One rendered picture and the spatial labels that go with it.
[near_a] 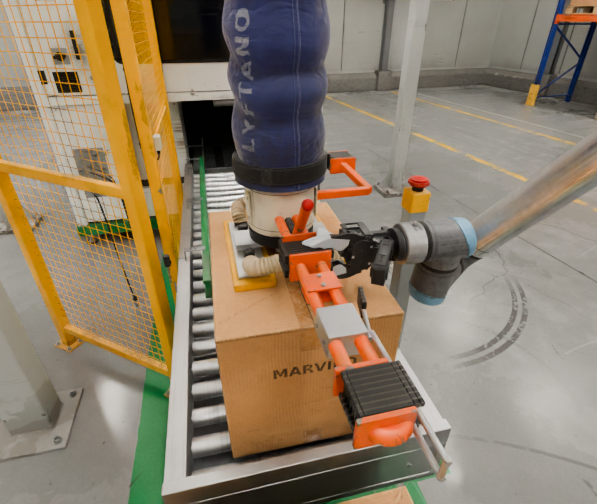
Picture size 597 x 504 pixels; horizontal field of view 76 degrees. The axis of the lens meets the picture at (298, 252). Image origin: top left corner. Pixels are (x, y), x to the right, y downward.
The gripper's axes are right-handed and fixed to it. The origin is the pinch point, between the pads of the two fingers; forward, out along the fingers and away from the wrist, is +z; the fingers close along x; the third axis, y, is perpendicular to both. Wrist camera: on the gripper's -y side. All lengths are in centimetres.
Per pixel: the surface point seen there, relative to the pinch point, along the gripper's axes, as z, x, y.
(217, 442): 23, -53, 0
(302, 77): -2.4, 30.7, 17.7
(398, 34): -463, 5, 917
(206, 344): 25, -54, 36
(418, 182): -48, -4, 43
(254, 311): 11.1, -12.9, 2.0
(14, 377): 97, -76, 57
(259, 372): 11.5, -23.5, -5.5
